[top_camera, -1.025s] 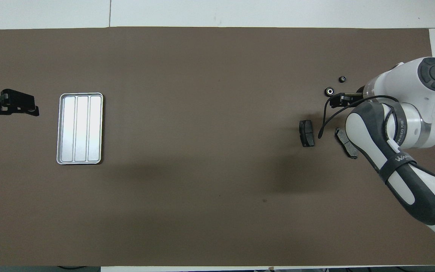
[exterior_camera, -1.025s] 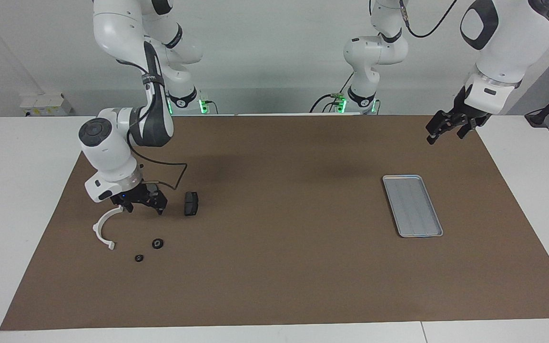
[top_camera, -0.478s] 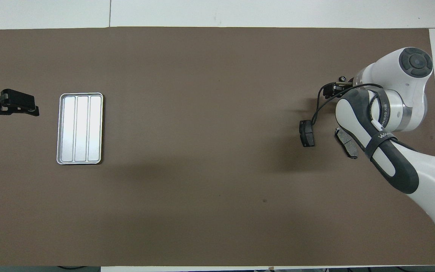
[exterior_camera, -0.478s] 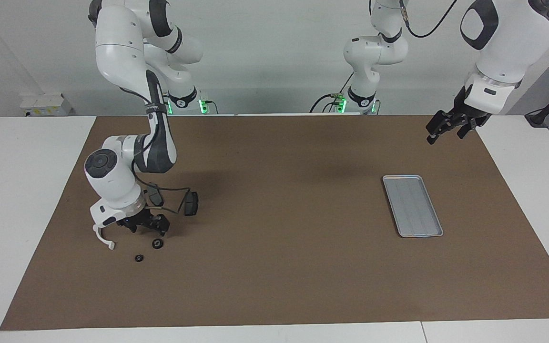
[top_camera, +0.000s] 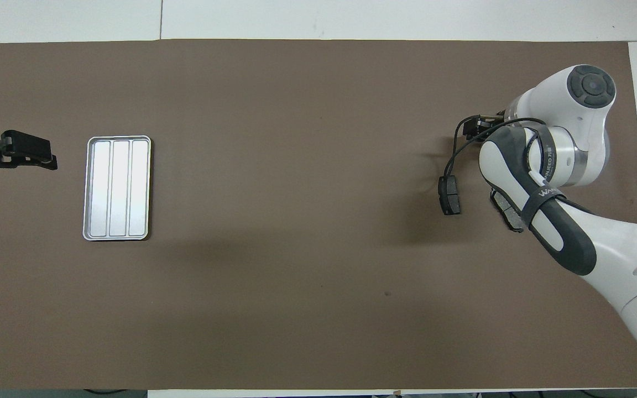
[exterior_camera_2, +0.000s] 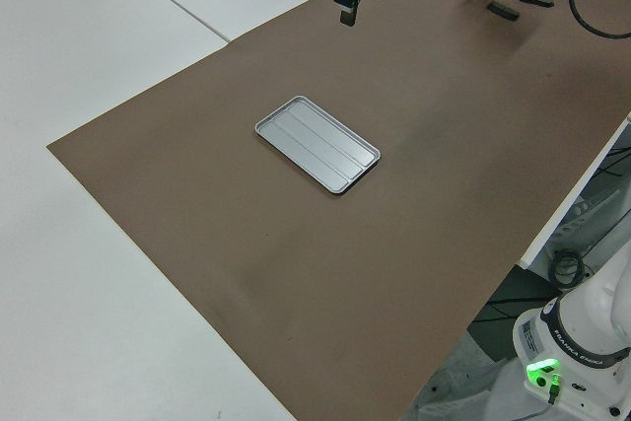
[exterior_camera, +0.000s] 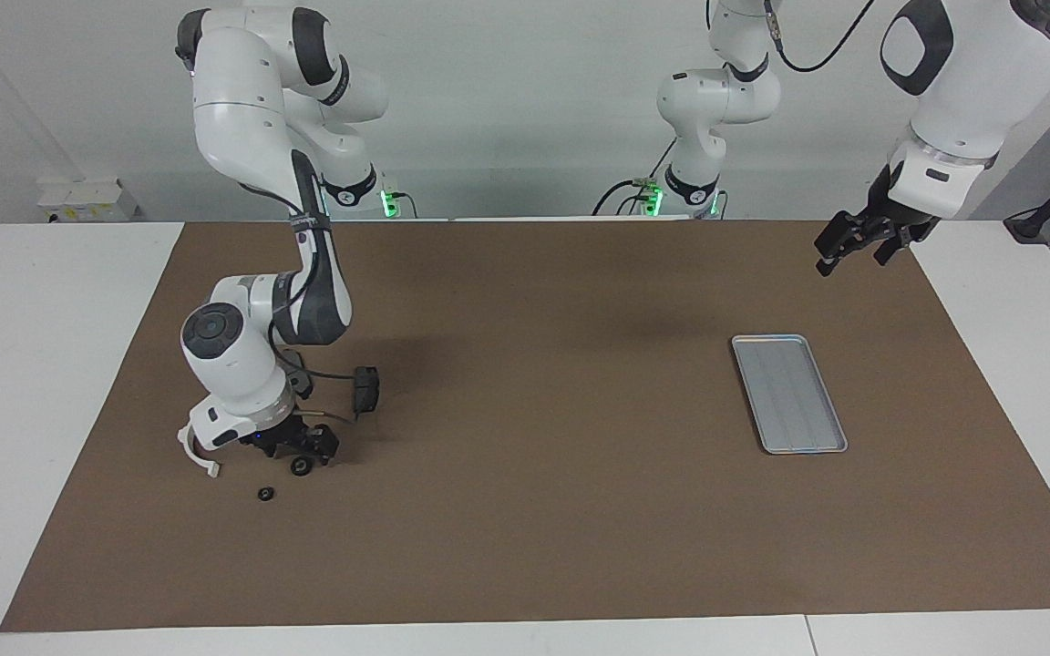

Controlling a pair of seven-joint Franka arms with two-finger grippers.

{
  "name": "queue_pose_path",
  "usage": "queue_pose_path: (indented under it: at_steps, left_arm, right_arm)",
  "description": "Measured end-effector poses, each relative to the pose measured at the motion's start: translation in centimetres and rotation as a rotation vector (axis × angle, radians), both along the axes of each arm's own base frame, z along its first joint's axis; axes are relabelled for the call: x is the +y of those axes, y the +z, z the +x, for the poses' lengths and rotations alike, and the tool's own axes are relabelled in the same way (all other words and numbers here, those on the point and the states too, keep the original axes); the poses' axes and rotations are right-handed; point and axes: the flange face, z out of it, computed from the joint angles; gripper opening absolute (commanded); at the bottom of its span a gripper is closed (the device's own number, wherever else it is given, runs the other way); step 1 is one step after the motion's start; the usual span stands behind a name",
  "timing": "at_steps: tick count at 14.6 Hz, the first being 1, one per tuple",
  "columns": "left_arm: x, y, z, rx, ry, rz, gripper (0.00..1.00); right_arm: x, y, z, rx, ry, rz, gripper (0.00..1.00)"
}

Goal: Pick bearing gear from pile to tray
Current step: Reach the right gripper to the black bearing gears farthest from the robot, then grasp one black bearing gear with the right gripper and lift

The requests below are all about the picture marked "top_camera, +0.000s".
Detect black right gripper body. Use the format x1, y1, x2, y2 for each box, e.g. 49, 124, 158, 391
478, 112, 510, 133

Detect silver metal tray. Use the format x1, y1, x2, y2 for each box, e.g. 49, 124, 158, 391
82, 135, 152, 242

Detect short grey brake pad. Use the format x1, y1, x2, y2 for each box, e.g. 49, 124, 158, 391
438, 175, 461, 216

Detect long grey brake pad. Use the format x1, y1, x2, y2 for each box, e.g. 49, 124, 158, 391
489, 189, 525, 233

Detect brown table mat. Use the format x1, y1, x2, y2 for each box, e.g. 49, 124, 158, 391
0, 39, 637, 390

